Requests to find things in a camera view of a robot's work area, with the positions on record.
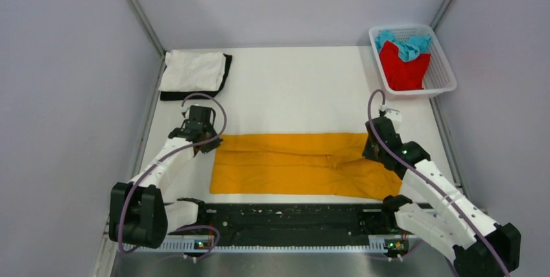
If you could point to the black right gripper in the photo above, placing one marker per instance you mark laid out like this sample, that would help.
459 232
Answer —
367 152

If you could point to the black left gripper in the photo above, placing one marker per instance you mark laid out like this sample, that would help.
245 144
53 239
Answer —
211 146

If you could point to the yellow t shirt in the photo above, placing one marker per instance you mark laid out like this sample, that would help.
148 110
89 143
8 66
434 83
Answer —
300 164

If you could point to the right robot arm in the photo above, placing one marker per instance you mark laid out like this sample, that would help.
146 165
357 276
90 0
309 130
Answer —
473 242

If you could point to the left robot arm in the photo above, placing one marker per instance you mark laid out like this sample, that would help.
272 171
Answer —
141 211

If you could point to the folded black t shirt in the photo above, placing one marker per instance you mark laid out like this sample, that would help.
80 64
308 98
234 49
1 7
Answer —
219 81

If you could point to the folded white t shirt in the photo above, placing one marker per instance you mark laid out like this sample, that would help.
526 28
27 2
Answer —
193 71

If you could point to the red t shirt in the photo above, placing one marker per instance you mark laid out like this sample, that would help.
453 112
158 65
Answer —
400 75

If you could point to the white plastic basket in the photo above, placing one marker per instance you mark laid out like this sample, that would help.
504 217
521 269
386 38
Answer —
439 77

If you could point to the teal t shirt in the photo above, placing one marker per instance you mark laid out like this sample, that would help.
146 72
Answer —
408 50

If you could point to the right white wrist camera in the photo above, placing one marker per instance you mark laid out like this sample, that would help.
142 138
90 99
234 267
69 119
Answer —
393 115

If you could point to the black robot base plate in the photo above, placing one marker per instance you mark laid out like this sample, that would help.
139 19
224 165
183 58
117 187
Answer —
291 226

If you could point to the white slotted cable duct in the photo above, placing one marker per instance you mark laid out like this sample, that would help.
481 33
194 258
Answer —
190 246

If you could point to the left aluminium frame post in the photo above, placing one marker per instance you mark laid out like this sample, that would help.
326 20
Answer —
146 25

